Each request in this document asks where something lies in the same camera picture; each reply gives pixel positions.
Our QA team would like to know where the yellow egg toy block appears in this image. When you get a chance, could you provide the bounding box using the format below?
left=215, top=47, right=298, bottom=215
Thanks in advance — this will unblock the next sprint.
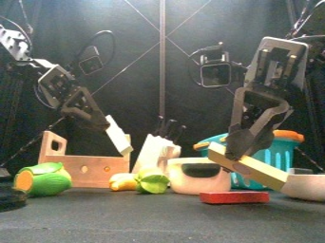
left=205, top=140, right=290, bottom=192

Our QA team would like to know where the red striped salmon toy block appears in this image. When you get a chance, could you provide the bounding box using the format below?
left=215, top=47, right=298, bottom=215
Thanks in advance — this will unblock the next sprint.
left=197, top=190, right=271, bottom=205

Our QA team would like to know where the teal basket with orange rim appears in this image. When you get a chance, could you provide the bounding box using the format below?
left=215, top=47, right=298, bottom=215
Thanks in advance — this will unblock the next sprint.
left=192, top=129, right=306, bottom=191

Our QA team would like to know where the wooden toy crate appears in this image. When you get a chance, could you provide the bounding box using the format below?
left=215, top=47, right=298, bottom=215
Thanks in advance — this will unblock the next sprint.
left=37, top=130, right=132, bottom=190

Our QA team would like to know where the white toy knife block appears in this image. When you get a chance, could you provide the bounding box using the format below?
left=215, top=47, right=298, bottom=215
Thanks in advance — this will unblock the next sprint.
left=130, top=133, right=183, bottom=176

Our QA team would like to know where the white toy pot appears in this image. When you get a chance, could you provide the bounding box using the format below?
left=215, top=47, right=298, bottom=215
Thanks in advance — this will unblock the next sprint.
left=165, top=157, right=233, bottom=196

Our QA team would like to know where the white toy bowl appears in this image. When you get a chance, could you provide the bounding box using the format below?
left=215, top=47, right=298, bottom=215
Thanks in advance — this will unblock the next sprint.
left=279, top=171, right=325, bottom=203

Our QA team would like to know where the green husked toy corn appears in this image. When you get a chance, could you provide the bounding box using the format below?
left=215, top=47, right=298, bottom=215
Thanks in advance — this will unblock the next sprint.
left=11, top=161, right=73, bottom=197

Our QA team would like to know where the yellow toy banana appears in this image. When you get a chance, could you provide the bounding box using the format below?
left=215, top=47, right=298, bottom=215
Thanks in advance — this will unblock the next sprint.
left=108, top=172, right=140, bottom=193

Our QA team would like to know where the green toy star fruit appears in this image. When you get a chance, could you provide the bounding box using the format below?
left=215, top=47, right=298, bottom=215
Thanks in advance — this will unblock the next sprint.
left=133, top=167, right=171, bottom=195

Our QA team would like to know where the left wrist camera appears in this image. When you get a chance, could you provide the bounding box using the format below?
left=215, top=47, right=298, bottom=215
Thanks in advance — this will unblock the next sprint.
left=76, top=46, right=105, bottom=77

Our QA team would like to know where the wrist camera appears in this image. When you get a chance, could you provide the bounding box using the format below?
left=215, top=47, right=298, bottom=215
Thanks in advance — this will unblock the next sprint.
left=76, top=46, right=105, bottom=77
left=197, top=50, right=233, bottom=89

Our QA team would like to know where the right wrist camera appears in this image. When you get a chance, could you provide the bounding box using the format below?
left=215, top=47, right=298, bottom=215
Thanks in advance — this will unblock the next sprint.
left=197, top=50, right=233, bottom=89

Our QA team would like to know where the black camera cable loop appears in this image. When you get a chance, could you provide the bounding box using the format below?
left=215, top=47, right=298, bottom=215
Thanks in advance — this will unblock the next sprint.
left=74, top=29, right=116, bottom=65

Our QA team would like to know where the grey metal frame pole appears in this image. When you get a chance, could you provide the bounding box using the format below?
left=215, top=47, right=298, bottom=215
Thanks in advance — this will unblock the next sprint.
left=157, top=0, right=165, bottom=120

